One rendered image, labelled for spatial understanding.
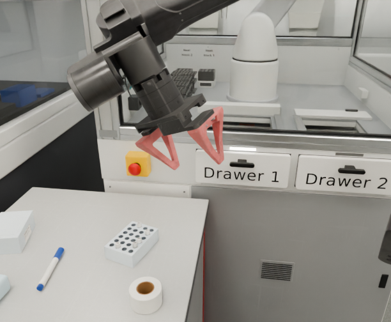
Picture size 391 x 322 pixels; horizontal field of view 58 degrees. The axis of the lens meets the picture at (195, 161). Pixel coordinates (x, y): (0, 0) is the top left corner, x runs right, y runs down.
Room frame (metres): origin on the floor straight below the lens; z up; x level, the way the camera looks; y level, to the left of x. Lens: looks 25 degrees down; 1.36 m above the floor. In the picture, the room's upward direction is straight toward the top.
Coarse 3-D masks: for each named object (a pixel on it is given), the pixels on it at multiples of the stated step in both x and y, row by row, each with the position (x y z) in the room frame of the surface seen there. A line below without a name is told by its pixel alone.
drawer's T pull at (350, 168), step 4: (340, 168) 0.93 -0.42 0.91; (344, 168) 0.92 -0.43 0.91; (348, 168) 0.93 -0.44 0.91; (352, 168) 0.93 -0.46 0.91; (340, 172) 0.92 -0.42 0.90; (344, 172) 0.92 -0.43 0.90; (348, 172) 0.92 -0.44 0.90; (352, 172) 0.91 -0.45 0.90; (356, 172) 0.91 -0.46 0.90; (360, 172) 0.91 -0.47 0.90; (364, 172) 0.91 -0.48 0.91
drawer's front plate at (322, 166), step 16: (304, 160) 0.97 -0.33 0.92; (320, 160) 0.96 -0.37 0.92; (336, 160) 0.96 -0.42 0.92; (352, 160) 0.95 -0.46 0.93; (368, 160) 0.94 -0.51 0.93; (384, 160) 0.94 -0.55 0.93; (304, 176) 0.97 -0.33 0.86; (320, 176) 0.96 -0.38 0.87; (336, 176) 0.95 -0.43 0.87; (352, 176) 0.95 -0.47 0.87; (368, 176) 0.94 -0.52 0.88; (384, 176) 0.94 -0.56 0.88; (352, 192) 0.95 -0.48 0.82; (368, 192) 0.94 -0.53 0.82; (384, 192) 0.93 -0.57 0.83
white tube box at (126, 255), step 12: (132, 228) 0.79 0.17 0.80; (144, 228) 0.80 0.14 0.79; (156, 228) 0.79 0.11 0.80; (120, 240) 0.74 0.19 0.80; (132, 240) 0.75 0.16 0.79; (144, 240) 0.74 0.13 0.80; (156, 240) 0.78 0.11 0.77; (108, 252) 0.71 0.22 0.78; (120, 252) 0.69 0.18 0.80; (132, 252) 0.69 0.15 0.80; (144, 252) 0.73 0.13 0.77; (132, 264) 0.68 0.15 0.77
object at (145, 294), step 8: (136, 280) 0.59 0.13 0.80; (144, 280) 0.59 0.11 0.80; (152, 280) 0.59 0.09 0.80; (136, 288) 0.57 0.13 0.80; (144, 288) 0.59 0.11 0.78; (152, 288) 0.58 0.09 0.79; (160, 288) 0.57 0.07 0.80; (136, 296) 0.55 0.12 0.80; (144, 296) 0.55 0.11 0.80; (152, 296) 0.55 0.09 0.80; (160, 296) 0.56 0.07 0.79; (136, 304) 0.54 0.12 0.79; (144, 304) 0.54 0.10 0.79; (152, 304) 0.54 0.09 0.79; (160, 304) 0.56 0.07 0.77; (136, 312) 0.54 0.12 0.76; (144, 312) 0.54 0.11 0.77; (152, 312) 0.54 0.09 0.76
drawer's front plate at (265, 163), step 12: (204, 156) 1.01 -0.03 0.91; (228, 156) 1.00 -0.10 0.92; (240, 156) 0.99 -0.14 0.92; (252, 156) 0.99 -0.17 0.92; (264, 156) 0.98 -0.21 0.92; (276, 156) 0.98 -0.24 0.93; (288, 156) 0.98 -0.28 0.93; (216, 168) 1.00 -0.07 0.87; (228, 168) 1.00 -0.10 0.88; (240, 168) 0.99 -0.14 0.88; (252, 168) 0.99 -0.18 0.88; (264, 168) 0.98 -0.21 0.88; (276, 168) 0.98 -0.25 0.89; (288, 168) 0.97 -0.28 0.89; (204, 180) 1.01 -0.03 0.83; (216, 180) 1.00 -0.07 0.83; (228, 180) 1.00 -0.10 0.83; (240, 180) 0.99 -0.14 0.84; (264, 180) 0.98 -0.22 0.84; (276, 180) 0.98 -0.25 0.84
